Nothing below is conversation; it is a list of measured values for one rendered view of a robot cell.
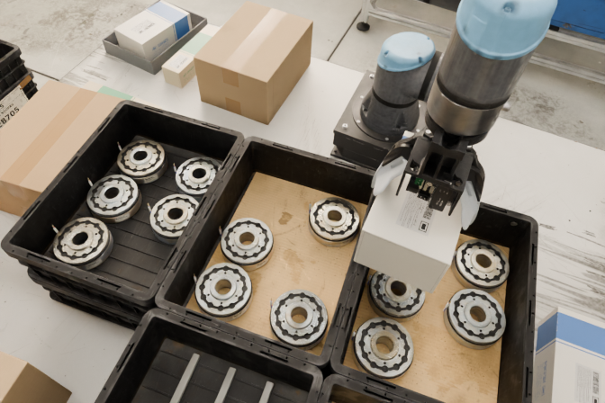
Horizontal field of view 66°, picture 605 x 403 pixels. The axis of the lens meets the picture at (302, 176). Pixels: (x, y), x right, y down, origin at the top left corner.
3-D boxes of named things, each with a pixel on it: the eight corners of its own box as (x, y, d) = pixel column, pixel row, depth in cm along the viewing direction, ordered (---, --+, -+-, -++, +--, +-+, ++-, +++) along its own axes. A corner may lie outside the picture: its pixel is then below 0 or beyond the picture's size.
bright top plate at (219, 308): (208, 257, 89) (208, 256, 89) (258, 272, 88) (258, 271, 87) (186, 307, 83) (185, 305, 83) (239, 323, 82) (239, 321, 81)
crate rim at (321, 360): (248, 141, 101) (247, 133, 99) (383, 181, 96) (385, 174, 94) (153, 309, 78) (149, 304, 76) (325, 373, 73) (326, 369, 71)
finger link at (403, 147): (374, 158, 65) (421, 136, 58) (377, 151, 65) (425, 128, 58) (397, 180, 66) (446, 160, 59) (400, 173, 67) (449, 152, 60)
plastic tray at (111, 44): (162, 11, 163) (159, -2, 159) (209, 31, 157) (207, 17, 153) (105, 52, 148) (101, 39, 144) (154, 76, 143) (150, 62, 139)
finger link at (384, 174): (347, 198, 66) (393, 179, 59) (362, 168, 70) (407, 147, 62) (363, 211, 67) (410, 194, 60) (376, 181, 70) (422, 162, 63)
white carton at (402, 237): (393, 165, 81) (405, 129, 73) (463, 191, 78) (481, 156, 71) (353, 261, 69) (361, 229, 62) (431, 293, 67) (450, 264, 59)
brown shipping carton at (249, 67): (248, 44, 154) (246, 0, 141) (310, 64, 149) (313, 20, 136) (200, 101, 137) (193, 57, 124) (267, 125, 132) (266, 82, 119)
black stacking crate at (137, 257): (135, 134, 113) (123, 100, 104) (248, 169, 109) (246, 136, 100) (26, 276, 90) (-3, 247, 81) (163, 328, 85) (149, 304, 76)
